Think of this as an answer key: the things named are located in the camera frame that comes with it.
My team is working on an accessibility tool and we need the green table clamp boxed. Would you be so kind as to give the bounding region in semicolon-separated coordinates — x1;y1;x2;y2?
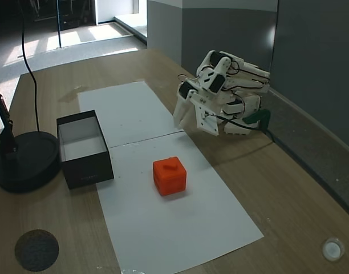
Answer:
242;109;271;127

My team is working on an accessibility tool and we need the dark round cork coaster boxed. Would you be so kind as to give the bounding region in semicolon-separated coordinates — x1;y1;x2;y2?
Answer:
14;229;60;272

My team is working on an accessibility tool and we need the dark brown open box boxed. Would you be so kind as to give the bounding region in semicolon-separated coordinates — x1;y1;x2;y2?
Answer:
56;109;116;190

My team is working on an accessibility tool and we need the white paper sheet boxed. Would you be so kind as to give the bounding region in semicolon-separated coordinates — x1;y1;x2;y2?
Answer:
77;80;185;148
96;132;265;272

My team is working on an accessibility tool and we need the thin black floor pole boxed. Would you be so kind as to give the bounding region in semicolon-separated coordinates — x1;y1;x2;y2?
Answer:
56;0;63;49

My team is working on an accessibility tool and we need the black lamp cable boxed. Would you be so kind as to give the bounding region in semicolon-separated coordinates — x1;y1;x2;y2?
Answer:
20;0;40;134

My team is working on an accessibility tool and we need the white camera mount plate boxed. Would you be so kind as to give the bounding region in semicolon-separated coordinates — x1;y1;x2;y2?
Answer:
191;94;221;137

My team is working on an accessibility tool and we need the black desk lamp stand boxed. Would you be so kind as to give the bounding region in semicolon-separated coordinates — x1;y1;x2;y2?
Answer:
0;64;62;194

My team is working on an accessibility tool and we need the orange cube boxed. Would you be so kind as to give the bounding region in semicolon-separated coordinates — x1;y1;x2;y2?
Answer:
152;156;188;198

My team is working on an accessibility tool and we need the white round cap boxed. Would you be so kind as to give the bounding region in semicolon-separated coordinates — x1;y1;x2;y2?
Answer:
322;237;346;261

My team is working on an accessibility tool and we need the black camera cable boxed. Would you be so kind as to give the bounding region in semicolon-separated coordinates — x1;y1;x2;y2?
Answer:
204;112;281;144

